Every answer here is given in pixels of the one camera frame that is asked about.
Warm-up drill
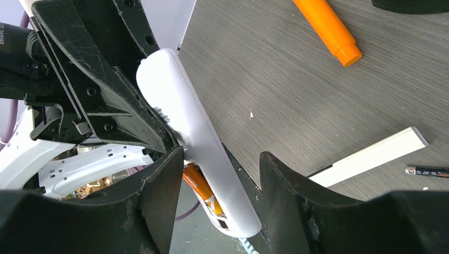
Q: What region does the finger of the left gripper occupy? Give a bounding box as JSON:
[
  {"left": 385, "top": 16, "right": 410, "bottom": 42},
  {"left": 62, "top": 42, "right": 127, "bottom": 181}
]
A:
[
  {"left": 31, "top": 0, "right": 178, "bottom": 155},
  {"left": 110, "top": 1, "right": 159, "bottom": 66}
]

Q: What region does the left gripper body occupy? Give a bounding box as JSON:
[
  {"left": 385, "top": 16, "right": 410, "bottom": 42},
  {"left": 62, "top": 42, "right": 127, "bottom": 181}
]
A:
[{"left": 24, "top": 0, "right": 106, "bottom": 144}]

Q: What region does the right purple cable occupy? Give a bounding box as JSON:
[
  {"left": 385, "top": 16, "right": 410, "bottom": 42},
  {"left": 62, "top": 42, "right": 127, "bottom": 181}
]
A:
[{"left": 174, "top": 199, "right": 201, "bottom": 222}]

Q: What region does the white remote control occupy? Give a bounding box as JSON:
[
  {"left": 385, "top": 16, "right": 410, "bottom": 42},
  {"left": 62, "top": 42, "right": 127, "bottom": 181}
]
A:
[{"left": 136, "top": 49, "right": 262, "bottom": 238}]

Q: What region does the purple cable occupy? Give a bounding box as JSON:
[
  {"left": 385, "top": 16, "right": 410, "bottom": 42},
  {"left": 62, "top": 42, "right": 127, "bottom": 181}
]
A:
[
  {"left": 174, "top": 199, "right": 201, "bottom": 222},
  {"left": 0, "top": 12, "right": 31, "bottom": 151}
]

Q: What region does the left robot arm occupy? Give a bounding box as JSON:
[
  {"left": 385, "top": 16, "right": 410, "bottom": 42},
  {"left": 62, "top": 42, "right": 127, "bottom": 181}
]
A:
[{"left": 1, "top": 1, "right": 178, "bottom": 199}]

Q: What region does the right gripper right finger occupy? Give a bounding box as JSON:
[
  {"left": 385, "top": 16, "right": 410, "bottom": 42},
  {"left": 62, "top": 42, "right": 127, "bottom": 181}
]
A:
[{"left": 259, "top": 151, "right": 448, "bottom": 253}]

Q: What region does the black metronome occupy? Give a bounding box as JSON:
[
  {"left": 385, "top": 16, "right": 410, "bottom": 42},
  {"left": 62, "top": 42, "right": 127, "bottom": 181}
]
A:
[{"left": 371, "top": 0, "right": 448, "bottom": 15}]

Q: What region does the orange toy microphone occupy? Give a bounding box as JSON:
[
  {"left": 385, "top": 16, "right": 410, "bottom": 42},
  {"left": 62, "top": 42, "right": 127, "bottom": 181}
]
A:
[{"left": 293, "top": 0, "right": 362, "bottom": 67}]

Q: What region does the long white box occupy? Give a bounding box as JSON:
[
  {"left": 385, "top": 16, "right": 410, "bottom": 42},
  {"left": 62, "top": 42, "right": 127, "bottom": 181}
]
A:
[{"left": 308, "top": 126, "right": 429, "bottom": 187}]

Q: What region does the black battery near box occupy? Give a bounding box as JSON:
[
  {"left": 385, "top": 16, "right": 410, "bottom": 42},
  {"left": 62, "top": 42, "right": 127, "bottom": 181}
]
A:
[{"left": 405, "top": 166, "right": 448, "bottom": 178}]

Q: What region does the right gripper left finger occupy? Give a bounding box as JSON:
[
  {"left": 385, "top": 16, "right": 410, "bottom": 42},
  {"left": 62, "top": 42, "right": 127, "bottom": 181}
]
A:
[{"left": 1, "top": 147, "right": 184, "bottom": 253}]

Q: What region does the orange battery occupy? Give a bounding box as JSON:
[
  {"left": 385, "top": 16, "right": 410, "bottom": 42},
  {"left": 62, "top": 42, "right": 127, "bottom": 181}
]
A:
[{"left": 183, "top": 164, "right": 224, "bottom": 216}]

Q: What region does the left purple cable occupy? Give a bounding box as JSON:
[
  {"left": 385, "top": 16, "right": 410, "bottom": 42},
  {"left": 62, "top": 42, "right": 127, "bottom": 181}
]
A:
[{"left": 0, "top": 12, "right": 31, "bottom": 151}]

